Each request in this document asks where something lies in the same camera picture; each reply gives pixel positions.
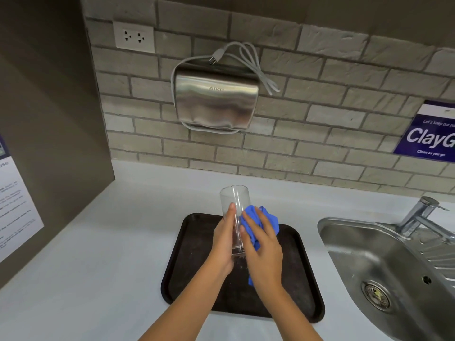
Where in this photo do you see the clear drinking glass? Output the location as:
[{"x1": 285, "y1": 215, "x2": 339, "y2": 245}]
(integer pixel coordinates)
[{"x1": 219, "y1": 185, "x2": 251, "y2": 258}]

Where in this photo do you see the person's left hand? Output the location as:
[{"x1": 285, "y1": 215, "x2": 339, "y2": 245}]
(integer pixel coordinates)
[{"x1": 209, "y1": 202, "x2": 237, "y2": 277}]

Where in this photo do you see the stainless steel sink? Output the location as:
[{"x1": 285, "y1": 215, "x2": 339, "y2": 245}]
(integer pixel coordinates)
[{"x1": 317, "y1": 217, "x2": 455, "y2": 341}]

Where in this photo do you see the person's right forearm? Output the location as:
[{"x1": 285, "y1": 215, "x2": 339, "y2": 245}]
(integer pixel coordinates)
[{"x1": 254, "y1": 284, "x2": 324, "y2": 341}]

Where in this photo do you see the blue cleaning cloth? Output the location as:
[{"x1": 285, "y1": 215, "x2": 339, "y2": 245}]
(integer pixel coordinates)
[{"x1": 241, "y1": 205, "x2": 280, "y2": 287}]

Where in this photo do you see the white paper wall notice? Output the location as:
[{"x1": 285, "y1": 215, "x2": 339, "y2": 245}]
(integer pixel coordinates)
[{"x1": 0, "y1": 133, "x2": 45, "y2": 264}]

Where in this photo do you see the blue wall sign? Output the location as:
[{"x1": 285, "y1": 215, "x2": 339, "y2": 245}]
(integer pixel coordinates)
[{"x1": 393, "y1": 100, "x2": 455, "y2": 163}]

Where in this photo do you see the person's left forearm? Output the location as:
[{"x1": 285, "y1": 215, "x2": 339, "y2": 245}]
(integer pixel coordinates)
[{"x1": 138, "y1": 257, "x2": 232, "y2": 341}]

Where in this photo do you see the person's right hand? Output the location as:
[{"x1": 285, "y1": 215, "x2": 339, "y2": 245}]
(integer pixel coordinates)
[{"x1": 239, "y1": 206, "x2": 284, "y2": 298}]

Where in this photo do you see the chrome sink faucet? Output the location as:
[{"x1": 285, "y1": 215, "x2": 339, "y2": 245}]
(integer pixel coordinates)
[{"x1": 395, "y1": 196, "x2": 455, "y2": 244}]

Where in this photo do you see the grey power cable with plug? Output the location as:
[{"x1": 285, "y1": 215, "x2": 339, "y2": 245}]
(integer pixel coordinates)
[{"x1": 170, "y1": 41, "x2": 281, "y2": 135}]

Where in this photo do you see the dark brown plastic tray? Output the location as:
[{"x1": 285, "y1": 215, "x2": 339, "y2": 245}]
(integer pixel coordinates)
[{"x1": 161, "y1": 213, "x2": 326, "y2": 324}]

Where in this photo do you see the stainless steel hand dryer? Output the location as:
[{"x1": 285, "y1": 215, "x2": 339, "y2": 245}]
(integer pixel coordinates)
[{"x1": 174, "y1": 69, "x2": 259, "y2": 130}]

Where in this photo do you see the white wall power socket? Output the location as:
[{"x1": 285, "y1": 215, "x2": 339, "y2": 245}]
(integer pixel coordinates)
[{"x1": 113, "y1": 20, "x2": 156, "y2": 54}]

